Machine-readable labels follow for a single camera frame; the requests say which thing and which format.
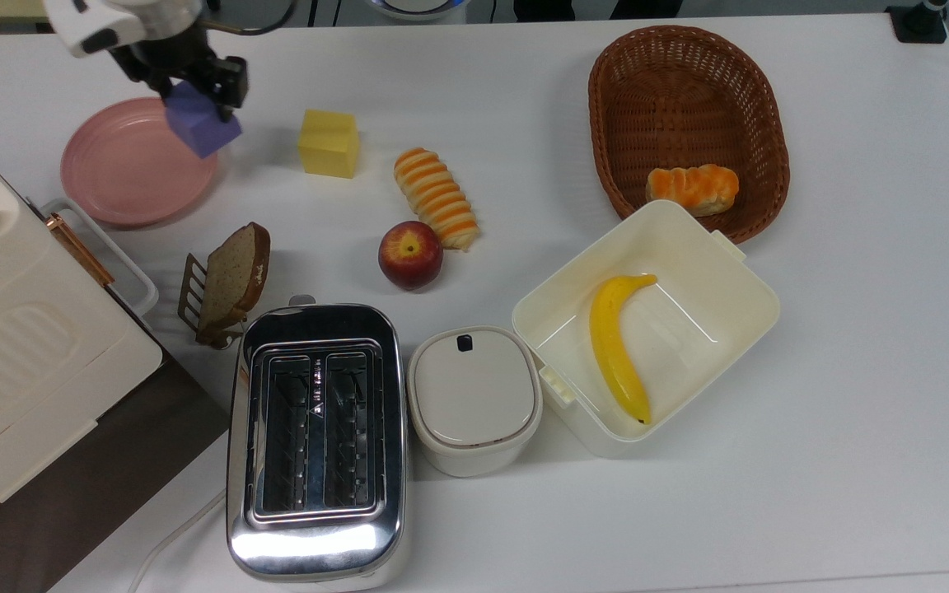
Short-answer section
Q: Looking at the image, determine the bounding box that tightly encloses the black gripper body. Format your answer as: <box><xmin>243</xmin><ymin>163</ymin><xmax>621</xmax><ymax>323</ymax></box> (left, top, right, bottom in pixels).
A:
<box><xmin>108</xmin><ymin>25</ymin><xmax>228</xmax><ymax>93</ymax></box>

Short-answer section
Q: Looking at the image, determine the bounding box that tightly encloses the purple foam cube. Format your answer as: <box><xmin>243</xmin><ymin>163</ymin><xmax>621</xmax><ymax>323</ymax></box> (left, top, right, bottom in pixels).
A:
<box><xmin>164</xmin><ymin>80</ymin><xmax>243</xmax><ymax>159</ymax></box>

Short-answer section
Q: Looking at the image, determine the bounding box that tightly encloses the pink plate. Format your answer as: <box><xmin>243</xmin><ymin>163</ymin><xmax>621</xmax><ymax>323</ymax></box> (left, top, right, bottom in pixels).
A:
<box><xmin>60</xmin><ymin>97</ymin><xmax>220</xmax><ymax>229</ymax></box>

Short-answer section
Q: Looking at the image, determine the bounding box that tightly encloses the yellow foam cube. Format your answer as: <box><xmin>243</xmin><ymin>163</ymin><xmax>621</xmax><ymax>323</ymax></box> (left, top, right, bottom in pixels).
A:
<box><xmin>297</xmin><ymin>109</ymin><xmax>360</xmax><ymax>180</ymax></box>

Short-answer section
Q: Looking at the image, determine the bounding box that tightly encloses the brown bread slice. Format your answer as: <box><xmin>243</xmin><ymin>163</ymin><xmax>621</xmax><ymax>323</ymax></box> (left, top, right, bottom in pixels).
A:
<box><xmin>197</xmin><ymin>222</ymin><xmax>271</xmax><ymax>334</ymax></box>

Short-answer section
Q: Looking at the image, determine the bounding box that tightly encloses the long orange striped bread roll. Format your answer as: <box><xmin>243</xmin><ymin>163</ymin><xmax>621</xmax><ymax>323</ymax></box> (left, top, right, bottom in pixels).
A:
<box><xmin>393</xmin><ymin>147</ymin><xmax>481</xmax><ymax>252</ymax></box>

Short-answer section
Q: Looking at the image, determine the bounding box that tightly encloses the red apple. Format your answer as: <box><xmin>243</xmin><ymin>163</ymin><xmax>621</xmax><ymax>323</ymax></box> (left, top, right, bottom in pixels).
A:
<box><xmin>377</xmin><ymin>220</ymin><xmax>445</xmax><ymax>291</ymax></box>

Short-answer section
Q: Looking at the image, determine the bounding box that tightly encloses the small cream lidded trash can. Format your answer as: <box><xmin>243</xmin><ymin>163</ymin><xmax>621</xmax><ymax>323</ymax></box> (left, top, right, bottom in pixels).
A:
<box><xmin>406</xmin><ymin>325</ymin><xmax>544</xmax><ymax>479</ymax></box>

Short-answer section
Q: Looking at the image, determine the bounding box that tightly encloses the brown wicker basket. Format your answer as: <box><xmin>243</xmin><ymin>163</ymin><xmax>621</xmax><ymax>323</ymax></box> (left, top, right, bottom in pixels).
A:
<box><xmin>588</xmin><ymin>25</ymin><xmax>791</xmax><ymax>245</ymax></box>

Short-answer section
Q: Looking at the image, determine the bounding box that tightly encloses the yellow banana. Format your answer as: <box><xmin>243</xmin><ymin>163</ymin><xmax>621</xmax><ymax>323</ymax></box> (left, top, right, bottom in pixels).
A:
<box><xmin>589</xmin><ymin>273</ymin><xmax>659</xmax><ymax>426</ymax></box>

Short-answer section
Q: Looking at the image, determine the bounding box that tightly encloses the cream and chrome toaster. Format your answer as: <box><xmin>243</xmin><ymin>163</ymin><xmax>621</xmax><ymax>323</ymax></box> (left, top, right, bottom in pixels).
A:
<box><xmin>226</xmin><ymin>296</ymin><xmax>409</xmax><ymax>587</ymax></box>

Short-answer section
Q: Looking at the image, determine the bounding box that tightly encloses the short orange striped bread roll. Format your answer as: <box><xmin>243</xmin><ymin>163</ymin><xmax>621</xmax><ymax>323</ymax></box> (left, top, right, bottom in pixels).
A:
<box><xmin>646</xmin><ymin>164</ymin><xmax>741</xmax><ymax>217</ymax></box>

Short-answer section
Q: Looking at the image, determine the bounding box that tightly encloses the cream square plastic bin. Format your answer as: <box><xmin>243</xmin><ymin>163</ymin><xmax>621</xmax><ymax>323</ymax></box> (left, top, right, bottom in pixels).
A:
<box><xmin>512</xmin><ymin>199</ymin><xmax>781</xmax><ymax>458</ymax></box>

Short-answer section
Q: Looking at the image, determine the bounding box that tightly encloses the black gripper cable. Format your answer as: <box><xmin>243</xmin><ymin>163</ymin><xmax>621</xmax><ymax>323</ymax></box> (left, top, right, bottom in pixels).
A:
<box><xmin>203</xmin><ymin>0</ymin><xmax>298</xmax><ymax>36</ymax></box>

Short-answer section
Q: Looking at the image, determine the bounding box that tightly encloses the copper cabinet door handle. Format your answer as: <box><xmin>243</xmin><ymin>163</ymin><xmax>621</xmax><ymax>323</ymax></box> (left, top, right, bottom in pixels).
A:
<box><xmin>46</xmin><ymin>212</ymin><xmax>115</xmax><ymax>287</ymax></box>

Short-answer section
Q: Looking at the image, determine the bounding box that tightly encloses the cream cabinet with handles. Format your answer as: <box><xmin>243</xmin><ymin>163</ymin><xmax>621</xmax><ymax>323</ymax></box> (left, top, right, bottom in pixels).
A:
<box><xmin>0</xmin><ymin>124</ymin><xmax>164</xmax><ymax>540</ymax></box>

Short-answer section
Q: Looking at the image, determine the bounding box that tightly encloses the white toaster power cord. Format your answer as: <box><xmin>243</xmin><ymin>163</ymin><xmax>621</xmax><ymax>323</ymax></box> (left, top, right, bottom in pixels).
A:
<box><xmin>127</xmin><ymin>490</ymin><xmax>228</xmax><ymax>593</ymax></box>

